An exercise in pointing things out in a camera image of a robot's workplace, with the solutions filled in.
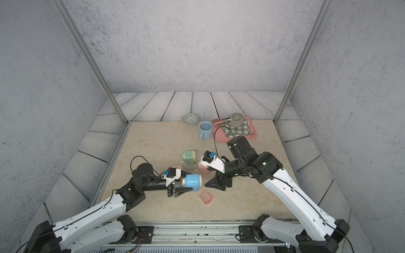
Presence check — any blue pencil sharpener round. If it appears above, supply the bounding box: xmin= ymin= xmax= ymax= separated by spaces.
xmin=182 ymin=174 xmax=202 ymax=191

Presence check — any green yellow pencil sharpener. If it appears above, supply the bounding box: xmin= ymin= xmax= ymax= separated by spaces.
xmin=181 ymin=150 xmax=196 ymax=164

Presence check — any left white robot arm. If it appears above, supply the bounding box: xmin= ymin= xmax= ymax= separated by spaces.
xmin=20 ymin=162 xmax=202 ymax=253

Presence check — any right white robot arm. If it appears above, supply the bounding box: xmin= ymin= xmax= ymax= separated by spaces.
xmin=200 ymin=136 xmax=350 ymax=253

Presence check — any red transparent tray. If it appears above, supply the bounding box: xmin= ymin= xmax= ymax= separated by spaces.
xmin=199 ymin=190 xmax=214 ymax=205

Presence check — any pink serving tray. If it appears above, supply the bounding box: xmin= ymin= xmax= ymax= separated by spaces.
xmin=212 ymin=117 xmax=257 ymax=142

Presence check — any green checkered cloth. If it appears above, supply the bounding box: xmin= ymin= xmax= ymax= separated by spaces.
xmin=222 ymin=120 xmax=249 ymax=138

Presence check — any metal spoon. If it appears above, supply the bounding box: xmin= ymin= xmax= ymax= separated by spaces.
xmin=246 ymin=119 xmax=255 ymax=135

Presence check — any striped ceramic cup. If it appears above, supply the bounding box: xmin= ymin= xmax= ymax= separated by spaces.
xmin=225 ymin=113 xmax=244 ymax=128

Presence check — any light blue mug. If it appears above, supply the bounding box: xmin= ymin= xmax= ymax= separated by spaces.
xmin=199 ymin=121 xmax=214 ymax=140

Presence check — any patterned ceramic bowl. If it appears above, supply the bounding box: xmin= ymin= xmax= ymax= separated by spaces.
xmin=182 ymin=113 xmax=199 ymax=126

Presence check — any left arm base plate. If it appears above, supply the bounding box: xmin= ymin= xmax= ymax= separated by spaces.
xmin=124 ymin=226 xmax=155 ymax=244

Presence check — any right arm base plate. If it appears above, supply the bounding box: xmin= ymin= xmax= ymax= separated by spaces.
xmin=235 ymin=225 xmax=283 ymax=244

